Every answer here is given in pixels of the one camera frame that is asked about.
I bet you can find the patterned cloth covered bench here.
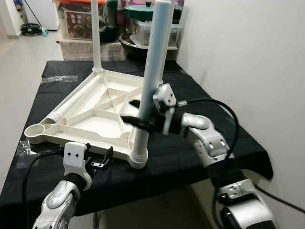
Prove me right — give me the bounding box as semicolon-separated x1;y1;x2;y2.
57;39;129;61

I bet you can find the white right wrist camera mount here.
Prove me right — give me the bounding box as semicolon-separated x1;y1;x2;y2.
152;83;177;136

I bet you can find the black table cloth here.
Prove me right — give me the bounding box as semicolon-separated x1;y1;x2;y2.
0;60;274;229

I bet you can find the white plastic table top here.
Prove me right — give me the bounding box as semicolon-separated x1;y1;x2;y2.
24;68;165;168

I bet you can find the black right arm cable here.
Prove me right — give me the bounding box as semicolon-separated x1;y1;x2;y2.
174;98;305;229

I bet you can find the mop with dark head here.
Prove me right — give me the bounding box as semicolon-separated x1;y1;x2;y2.
20;0;49;38

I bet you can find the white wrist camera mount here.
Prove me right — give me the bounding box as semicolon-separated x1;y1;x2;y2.
152;83;177;136
63;142;92;184

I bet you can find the green pot lid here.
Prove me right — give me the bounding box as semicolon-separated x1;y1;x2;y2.
125;2;184;21

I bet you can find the clear plastic container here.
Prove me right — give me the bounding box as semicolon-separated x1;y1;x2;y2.
133;20;184;48

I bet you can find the black wok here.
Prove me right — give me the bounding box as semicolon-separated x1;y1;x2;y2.
119;34;179;60

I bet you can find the storage box with orange lid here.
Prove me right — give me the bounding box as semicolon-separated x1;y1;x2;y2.
56;0;93;41

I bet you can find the clear tape strip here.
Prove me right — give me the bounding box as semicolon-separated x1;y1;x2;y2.
41;75;79;84

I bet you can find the white plastic table leg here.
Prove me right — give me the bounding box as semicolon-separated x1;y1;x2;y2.
49;88;98;124
90;0;104;74
128;0;173;170
160;5;177;87

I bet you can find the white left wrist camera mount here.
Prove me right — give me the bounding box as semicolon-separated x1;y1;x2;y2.
63;142;92;184

